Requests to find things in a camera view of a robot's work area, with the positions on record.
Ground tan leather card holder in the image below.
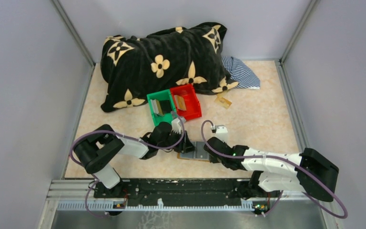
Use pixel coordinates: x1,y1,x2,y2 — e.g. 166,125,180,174
177,141,210,162

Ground green plastic bin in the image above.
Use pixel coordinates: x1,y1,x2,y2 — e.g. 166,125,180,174
147,89,176,126

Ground red plastic bin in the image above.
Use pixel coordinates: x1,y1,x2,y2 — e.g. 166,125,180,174
170,84,202,121

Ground translucent yellow card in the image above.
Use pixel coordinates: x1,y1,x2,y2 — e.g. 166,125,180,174
214,96,232,109

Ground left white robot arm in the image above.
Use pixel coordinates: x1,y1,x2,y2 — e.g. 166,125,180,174
69,122,195,189

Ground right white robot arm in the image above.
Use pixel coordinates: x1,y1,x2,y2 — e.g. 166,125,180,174
203,137,339,202

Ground cards in green bin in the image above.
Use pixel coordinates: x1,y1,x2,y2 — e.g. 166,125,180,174
151,99,173,116

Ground gold card in red bin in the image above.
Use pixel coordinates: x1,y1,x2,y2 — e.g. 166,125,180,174
173,95,187,111

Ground black floral plush blanket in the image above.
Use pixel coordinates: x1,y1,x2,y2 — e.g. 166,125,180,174
100,22,238,113

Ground blue striped cloth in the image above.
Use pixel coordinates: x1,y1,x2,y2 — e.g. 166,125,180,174
222,56,261,90

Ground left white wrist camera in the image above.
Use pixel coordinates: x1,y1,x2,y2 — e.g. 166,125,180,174
171,116,186,134

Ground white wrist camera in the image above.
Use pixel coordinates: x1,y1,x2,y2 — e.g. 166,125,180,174
171,116,186,134
214,125,229,143

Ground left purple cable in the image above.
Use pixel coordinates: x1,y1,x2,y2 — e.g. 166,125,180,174
69,115,186,219

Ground purple cable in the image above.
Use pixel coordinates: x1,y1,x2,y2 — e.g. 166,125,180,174
69,115,186,219
200,120,349,220

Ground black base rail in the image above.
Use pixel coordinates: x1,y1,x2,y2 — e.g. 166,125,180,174
88,178,280,207

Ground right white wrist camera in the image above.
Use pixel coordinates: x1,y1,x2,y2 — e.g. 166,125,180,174
214,125,229,143

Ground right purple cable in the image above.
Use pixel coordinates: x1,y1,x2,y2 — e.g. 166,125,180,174
200,120,349,220

